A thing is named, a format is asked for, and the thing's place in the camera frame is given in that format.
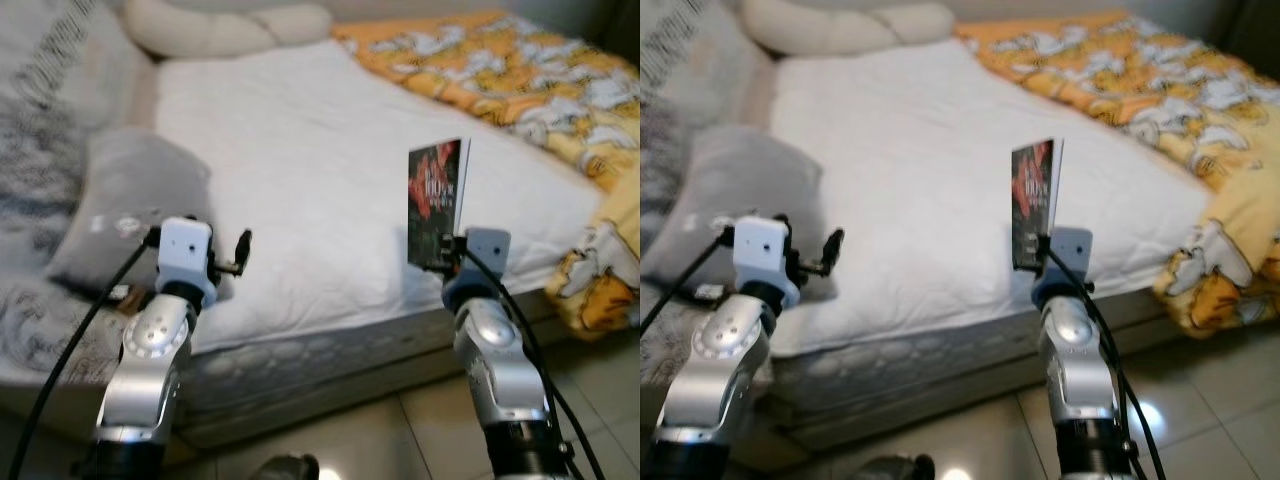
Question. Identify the orange cartoon egg duvet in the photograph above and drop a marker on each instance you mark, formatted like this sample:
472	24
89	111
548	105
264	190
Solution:
1130	80
520	80

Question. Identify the small white tag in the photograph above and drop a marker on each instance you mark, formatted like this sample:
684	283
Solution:
116	293
708	293

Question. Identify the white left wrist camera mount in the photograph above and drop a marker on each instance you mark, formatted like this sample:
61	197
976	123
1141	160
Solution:
760	248
185	250

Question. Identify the dark grey robot lower body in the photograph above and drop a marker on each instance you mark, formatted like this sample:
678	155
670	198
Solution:
285	468
895	468

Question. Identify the cream bolster pillow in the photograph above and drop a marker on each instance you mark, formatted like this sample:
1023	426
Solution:
820	30
200	30

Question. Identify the beige bed side cushion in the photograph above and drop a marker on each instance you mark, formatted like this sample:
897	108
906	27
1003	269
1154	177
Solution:
765	90
145	95

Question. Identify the grey pillow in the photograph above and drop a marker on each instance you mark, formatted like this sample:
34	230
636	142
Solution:
130	190
740	185

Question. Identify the dark red book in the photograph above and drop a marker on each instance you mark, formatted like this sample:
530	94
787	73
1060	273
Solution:
435	190
1035	185

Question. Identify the white quilted mattress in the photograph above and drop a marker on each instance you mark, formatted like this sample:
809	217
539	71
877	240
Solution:
300	180
920	180

